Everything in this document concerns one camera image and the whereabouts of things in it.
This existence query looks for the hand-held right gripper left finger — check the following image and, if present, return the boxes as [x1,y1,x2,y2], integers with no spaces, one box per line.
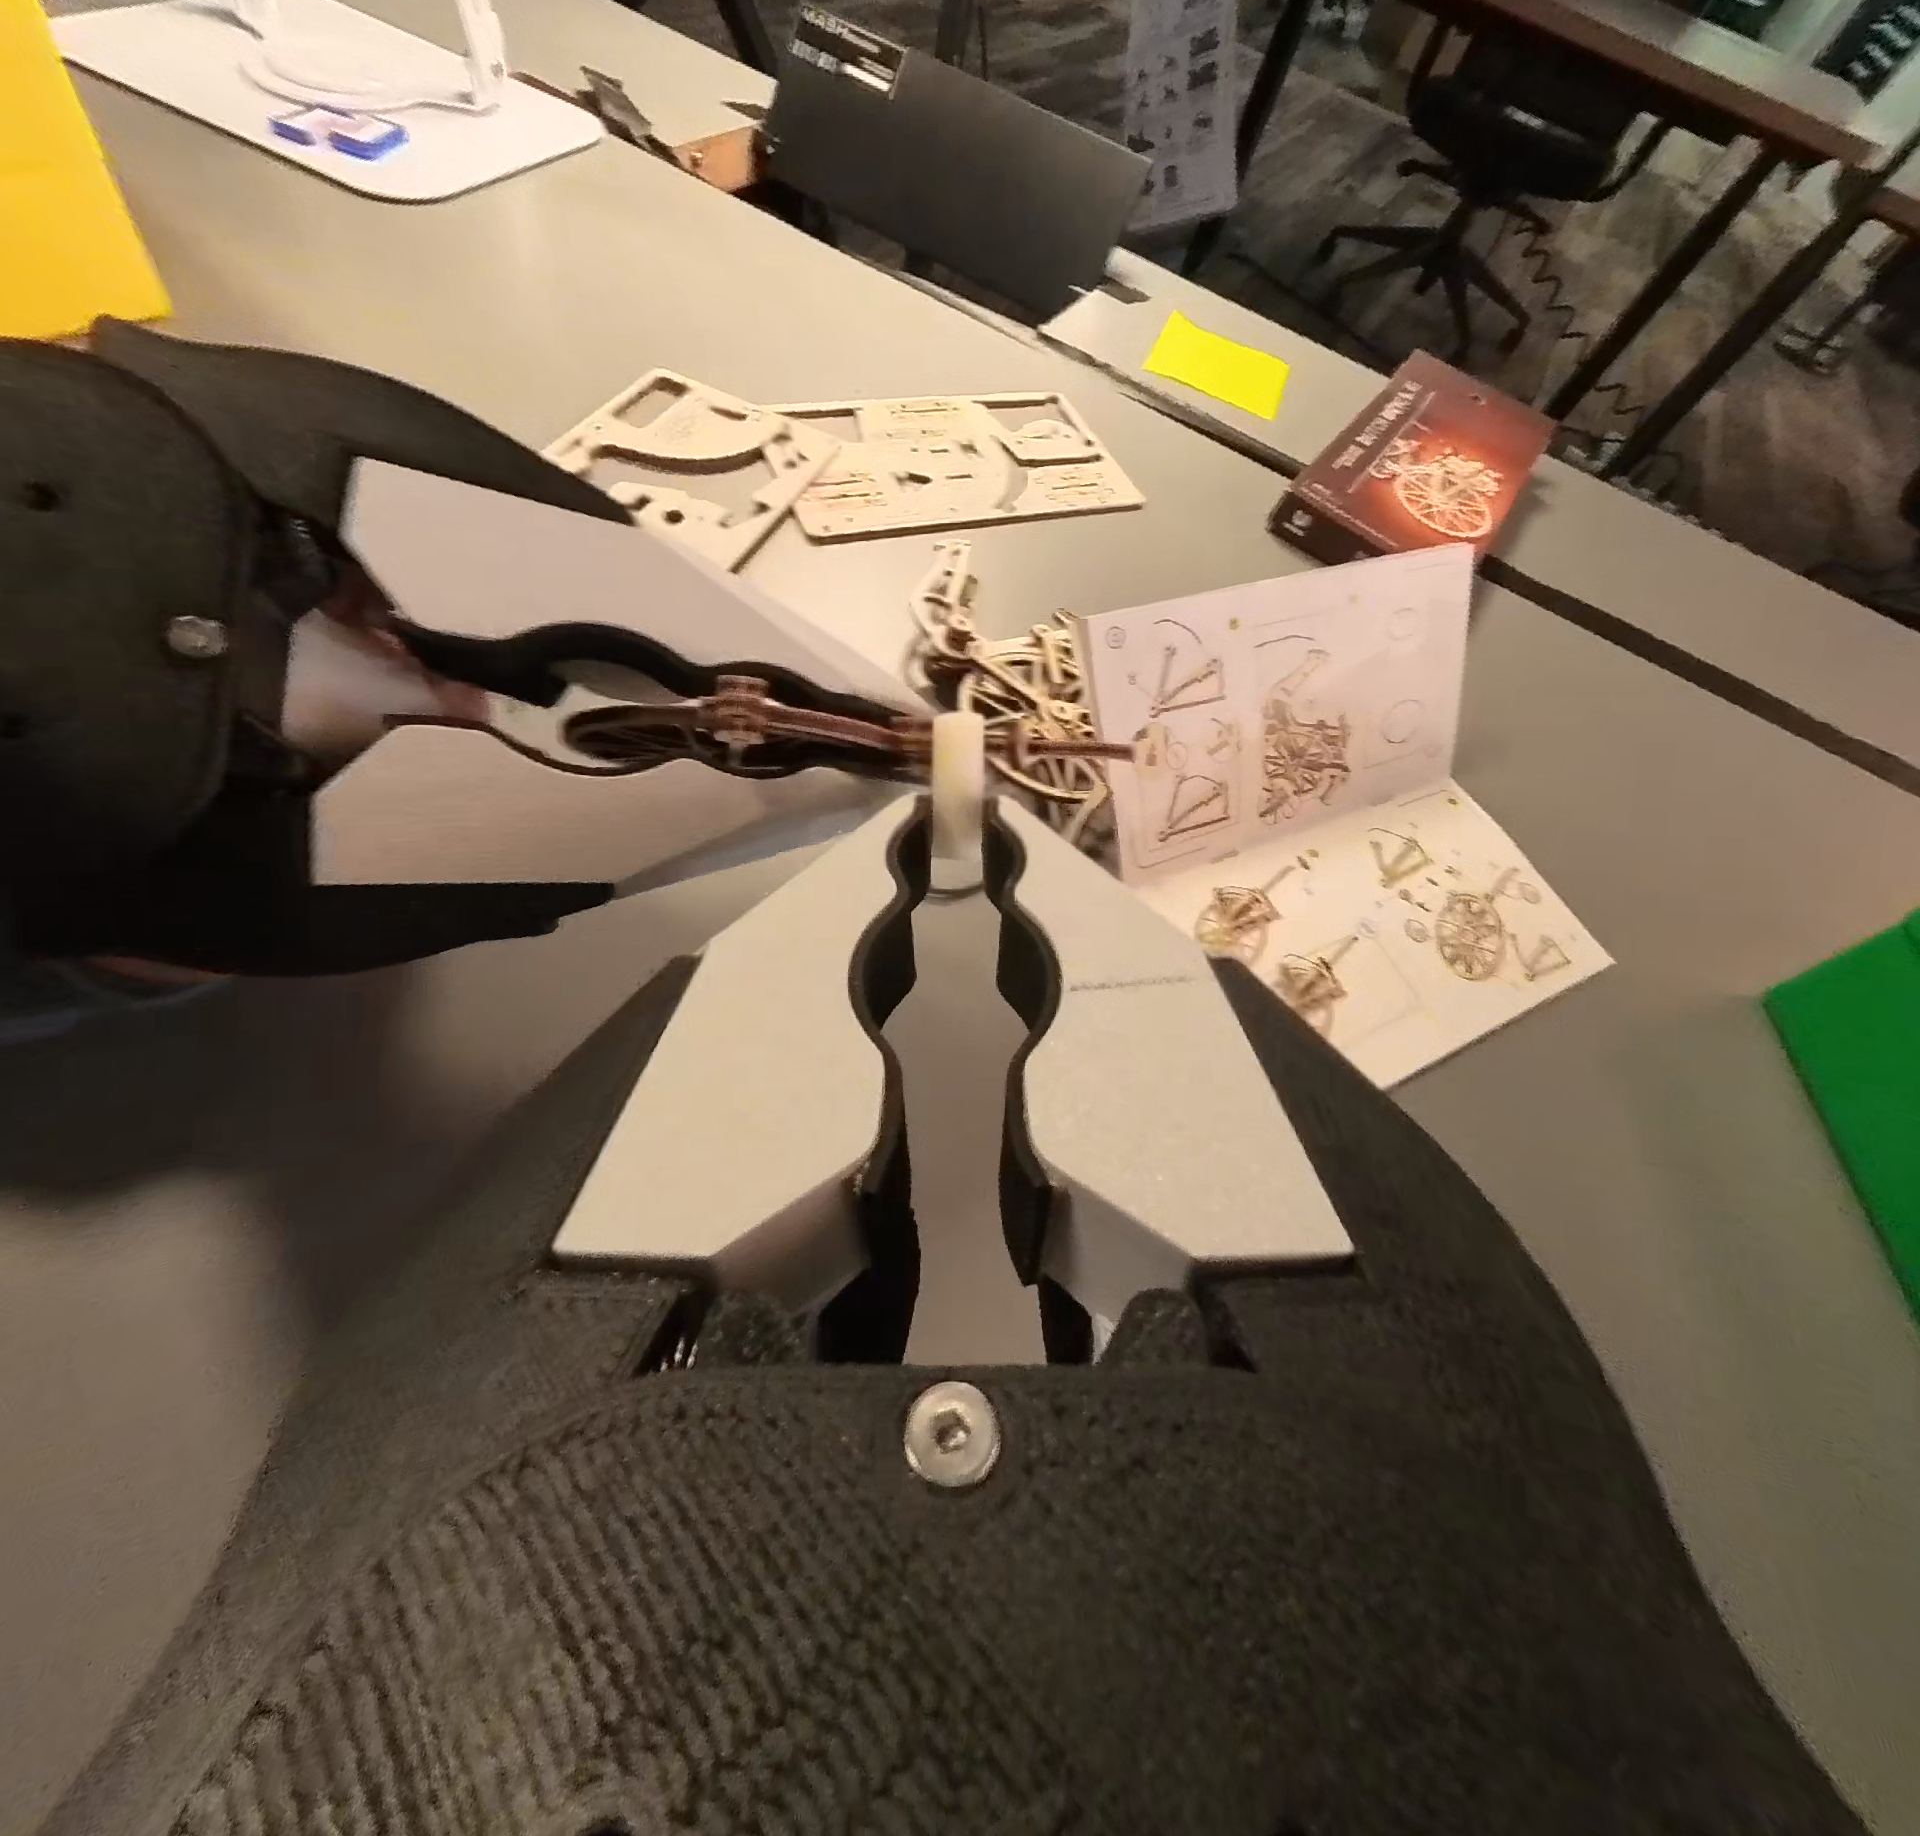
[547,793,923,1281]

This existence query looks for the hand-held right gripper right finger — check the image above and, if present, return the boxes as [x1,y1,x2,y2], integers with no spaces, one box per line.
[981,799,1362,1295]

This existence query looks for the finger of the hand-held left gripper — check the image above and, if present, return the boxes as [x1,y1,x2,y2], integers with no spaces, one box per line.
[304,711,905,897]
[331,457,935,716]

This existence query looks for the wooden spoked wheel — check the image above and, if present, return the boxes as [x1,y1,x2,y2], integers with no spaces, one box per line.
[559,673,935,793]

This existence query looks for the clear rubber tire ring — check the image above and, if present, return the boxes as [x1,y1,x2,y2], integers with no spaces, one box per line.
[926,711,995,906]

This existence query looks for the wooden model assembly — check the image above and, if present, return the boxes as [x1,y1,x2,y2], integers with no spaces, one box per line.
[904,542,1130,866]

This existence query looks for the brown model kit box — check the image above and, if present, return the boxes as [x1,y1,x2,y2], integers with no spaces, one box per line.
[1284,348,1562,570]

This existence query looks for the yellow board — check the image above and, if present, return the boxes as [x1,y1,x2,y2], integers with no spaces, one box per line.
[0,0,170,348]

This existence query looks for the folded instruction booklet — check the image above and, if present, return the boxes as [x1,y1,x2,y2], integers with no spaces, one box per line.
[1076,540,1618,1095]

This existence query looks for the small brown wooden piece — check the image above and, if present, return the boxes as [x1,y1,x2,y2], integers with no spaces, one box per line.
[573,63,769,200]

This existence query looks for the blue and white clips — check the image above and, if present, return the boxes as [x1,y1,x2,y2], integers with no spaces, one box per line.
[266,103,414,165]

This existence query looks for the white stand base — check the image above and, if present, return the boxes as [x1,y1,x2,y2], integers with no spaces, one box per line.
[47,0,605,213]

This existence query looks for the black box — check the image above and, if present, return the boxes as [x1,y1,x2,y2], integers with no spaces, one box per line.
[767,0,1158,326]

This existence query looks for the green board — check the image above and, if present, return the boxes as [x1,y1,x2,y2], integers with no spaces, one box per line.
[1758,903,1920,1333]

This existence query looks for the yellow sticky note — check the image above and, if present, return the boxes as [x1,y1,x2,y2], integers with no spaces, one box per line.
[1139,306,1296,424]

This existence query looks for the standing printed leaflet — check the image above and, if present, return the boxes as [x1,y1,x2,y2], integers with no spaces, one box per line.
[1122,0,1250,237]

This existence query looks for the black office chair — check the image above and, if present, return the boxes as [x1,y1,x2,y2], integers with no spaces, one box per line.
[1315,25,1670,372]

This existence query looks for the dark wooden desk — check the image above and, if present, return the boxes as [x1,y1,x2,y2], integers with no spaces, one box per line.
[1272,0,1920,436]

